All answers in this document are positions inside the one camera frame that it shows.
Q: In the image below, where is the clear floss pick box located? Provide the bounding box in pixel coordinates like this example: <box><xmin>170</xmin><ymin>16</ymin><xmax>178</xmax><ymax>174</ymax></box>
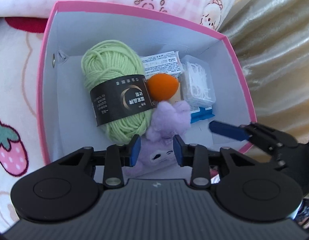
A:
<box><xmin>179</xmin><ymin>55</ymin><xmax>216</xmax><ymax>108</ymax></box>

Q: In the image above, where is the small brown box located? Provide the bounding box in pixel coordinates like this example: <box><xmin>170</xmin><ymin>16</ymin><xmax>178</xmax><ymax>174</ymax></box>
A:
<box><xmin>168</xmin><ymin>82</ymin><xmax>183</xmax><ymax>105</ymax></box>

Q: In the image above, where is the white bear print blanket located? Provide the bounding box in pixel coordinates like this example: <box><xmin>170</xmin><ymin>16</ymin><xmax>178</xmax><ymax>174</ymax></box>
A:
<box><xmin>0</xmin><ymin>17</ymin><xmax>47</xmax><ymax>232</ymax></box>

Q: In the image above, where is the white label packet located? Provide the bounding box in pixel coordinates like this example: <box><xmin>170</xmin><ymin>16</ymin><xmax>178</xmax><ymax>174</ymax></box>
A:
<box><xmin>141</xmin><ymin>51</ymin><xmax>183</xmax><ymax>80</ymax></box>

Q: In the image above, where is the gold satin curtain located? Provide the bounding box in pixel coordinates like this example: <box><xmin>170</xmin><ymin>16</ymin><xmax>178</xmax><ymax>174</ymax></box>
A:
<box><xmin>220</xmin><ymin>0</ymin><xmax>309</xmax><ymax>142</ymax></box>

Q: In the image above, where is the purple plush toy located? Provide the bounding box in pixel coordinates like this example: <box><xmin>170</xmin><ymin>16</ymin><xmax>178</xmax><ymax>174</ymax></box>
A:
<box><xmin>123</xmin><ymin>101</ymin><xmax>191</xmax><ymax>179</ymax></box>

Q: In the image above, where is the blue tissue pack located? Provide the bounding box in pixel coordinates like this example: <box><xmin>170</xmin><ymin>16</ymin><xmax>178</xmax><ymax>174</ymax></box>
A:
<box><xmin>190</xmin><ymin>106</ymin><xmax>215</xmax><ymax>124</ymax></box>

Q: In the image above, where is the orange ball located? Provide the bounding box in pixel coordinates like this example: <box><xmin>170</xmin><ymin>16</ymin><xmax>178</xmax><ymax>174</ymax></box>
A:
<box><xmin>147</xmin><ymin>73</ymin><xmax>179</xmax><ymax>102</ymax></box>

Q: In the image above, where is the green yarn ball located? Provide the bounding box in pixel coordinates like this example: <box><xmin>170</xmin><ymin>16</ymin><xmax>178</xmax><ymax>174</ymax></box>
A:
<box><xmin>81</xmin><ymin>40</ymin><xmax>154</xmax><ymax>144</ymax></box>

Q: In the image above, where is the pink storage box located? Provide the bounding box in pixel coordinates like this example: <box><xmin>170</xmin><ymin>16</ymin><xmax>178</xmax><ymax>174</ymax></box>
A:
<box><xmin>37</xmin><ymin>1</ymin><xmax>256</xmax><ymax>164</ymax></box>

